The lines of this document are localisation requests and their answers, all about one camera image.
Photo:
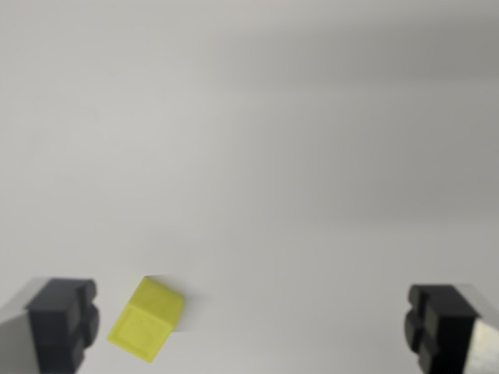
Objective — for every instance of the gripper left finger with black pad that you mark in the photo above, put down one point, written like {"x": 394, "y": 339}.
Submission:
{"x": 54, "y": 327}

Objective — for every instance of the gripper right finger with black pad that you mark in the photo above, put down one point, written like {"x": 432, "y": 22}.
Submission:
{"x": 448, "y": 331}

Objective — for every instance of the yellow cube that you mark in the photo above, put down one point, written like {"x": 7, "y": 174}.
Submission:
{"x": 146, "y": 319}

